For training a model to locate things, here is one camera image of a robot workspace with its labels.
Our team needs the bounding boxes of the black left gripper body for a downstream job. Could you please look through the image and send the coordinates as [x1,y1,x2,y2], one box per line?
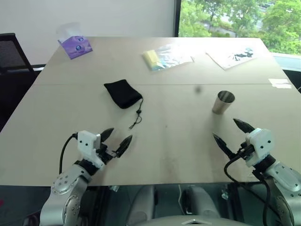
[95,142,122,165]

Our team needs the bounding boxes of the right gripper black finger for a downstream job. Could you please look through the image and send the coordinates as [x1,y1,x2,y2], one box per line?
[233,118,256,135]
[212,132,236,159]

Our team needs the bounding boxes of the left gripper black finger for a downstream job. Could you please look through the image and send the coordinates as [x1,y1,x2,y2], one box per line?
[116,135,134,157]
[101,128,115,143]

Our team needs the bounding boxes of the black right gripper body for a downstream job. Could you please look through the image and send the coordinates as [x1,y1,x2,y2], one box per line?
[231,139,256,161]

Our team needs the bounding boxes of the white plastic bag, black print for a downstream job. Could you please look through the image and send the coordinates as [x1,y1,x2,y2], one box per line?
[205,45,256,71]

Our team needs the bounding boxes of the clear plastic bag, yellow contents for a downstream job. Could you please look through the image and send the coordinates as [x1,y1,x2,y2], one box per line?
[141,43,195,72]

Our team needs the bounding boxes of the stainless steel cup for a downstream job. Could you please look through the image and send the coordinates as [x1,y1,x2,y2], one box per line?
[212,90,236,115]

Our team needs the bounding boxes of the white tape patch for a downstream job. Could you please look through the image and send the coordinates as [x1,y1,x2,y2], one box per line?
[268,78,293,89]

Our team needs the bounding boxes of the purple tissue pack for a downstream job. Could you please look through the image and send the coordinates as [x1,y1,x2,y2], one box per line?
[56,22,94,60]

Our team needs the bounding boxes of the black mesh office chair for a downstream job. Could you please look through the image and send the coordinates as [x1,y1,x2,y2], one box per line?
[0,32,45,76]

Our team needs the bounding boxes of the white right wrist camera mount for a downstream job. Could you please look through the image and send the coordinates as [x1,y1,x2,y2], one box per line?
[244,128,276,167]

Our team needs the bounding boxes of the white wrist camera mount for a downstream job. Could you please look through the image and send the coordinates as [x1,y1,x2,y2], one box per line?
[244,128,276,167]
[77,130,106,170]

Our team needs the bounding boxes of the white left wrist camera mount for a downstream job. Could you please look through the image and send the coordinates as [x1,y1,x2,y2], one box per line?
[77,130,106,170]

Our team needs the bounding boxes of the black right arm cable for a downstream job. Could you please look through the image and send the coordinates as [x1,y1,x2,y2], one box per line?
[223,154,274,226]

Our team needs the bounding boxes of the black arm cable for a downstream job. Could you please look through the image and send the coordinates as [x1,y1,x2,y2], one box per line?
[223,154,274,226]
[59,133,79,175]

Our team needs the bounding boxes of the black drawstring pouch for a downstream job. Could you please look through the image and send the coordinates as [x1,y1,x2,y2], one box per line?
[103,79,144,130]

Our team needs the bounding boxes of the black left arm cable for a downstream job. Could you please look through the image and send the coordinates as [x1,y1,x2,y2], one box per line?
[59,133,79,175]

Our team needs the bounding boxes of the dark window frame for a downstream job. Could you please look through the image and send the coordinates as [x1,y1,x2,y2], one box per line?
[174,0,182,38]

